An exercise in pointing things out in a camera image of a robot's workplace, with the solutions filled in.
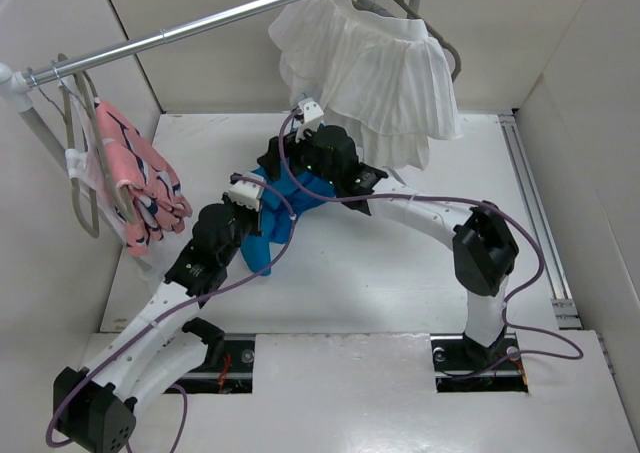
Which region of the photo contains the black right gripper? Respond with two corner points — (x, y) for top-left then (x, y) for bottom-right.
(257, 121), (340, 187)

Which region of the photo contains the blue t shirt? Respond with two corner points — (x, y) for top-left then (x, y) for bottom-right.
(241, 167), (324, 273)

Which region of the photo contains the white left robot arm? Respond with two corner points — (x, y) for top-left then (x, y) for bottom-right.
(45, 192), (262, 452)

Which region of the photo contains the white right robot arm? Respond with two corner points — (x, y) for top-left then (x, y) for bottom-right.
(257, 126), (519, 367)

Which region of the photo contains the grey hanger holding skirt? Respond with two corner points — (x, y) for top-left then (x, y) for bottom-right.
(347, 0), (464, 83)

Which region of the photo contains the grey velvet hanger inner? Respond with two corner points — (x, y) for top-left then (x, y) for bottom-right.
(55, 52), (139, 224)

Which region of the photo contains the pink shark print garment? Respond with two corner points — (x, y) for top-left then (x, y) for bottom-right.
(94, 99), (193, 257)

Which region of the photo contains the white pleated skirt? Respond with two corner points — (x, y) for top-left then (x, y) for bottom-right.
(268, 0), (463, 169)

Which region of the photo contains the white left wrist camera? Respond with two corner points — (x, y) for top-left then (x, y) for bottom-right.
(227, 180), (264, 212)

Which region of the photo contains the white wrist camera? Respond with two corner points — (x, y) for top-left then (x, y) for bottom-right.
(294, 97), (324, 143)
(227, 180), (264, 212)

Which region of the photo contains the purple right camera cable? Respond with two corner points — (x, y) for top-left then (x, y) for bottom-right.
(278, 112), (585, 377)

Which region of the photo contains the purple camera cable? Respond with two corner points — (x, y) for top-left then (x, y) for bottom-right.
(278, 112), (585, 377)
(44, 171), (299, 453)

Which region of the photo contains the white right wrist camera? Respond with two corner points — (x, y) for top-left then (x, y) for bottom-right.
(294, 97), (324, 143)

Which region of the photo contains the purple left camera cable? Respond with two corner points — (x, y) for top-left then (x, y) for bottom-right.
(44, 171), (299, 453)

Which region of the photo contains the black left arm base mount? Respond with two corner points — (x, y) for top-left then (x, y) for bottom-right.
(175, 318), (256, 394)

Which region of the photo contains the silver clothes rack rail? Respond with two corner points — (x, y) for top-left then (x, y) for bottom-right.
(14, 0), (299, 91)

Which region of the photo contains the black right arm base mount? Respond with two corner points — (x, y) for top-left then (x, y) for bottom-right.
(430, 334), (528, 393)

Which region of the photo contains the aluminium rail right edge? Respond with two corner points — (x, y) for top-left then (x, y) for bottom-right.
(498, 114), (583, 330)

